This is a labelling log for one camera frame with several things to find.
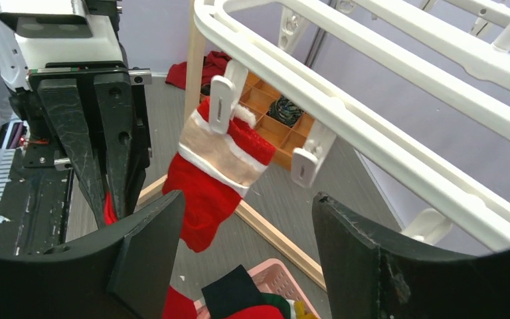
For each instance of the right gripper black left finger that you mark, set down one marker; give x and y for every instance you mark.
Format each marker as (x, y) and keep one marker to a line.
(81, 272)

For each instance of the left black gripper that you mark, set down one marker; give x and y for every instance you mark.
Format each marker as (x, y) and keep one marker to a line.
(98, 115)

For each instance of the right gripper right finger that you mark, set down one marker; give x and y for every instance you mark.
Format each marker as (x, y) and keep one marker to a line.
(371, 271)

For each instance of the red santa sock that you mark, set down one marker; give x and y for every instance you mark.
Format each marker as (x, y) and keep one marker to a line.
(143, 268)
(215, 171)

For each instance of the white plastic clip hanger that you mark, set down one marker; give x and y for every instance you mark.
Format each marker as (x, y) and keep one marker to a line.
(477, 210)

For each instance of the pink plastic basket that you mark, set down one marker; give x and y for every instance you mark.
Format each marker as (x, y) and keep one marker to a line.
(278, 288)

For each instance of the red sock in basket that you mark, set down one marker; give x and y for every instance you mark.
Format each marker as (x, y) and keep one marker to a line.
(258, 312)

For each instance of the black sock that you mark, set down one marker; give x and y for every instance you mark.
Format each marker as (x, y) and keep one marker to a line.
(232, 293)

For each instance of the red cloth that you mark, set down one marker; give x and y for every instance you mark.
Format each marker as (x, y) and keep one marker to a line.
(214, 64)

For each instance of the wooden compartment tray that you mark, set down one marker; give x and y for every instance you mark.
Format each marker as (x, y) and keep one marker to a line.
(258, 96)

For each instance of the rolled dark green sock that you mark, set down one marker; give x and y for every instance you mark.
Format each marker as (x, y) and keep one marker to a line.
(285, 111)

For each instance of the wooden drying rack frame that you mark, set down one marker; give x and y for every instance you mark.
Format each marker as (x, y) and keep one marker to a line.
(225, 93)

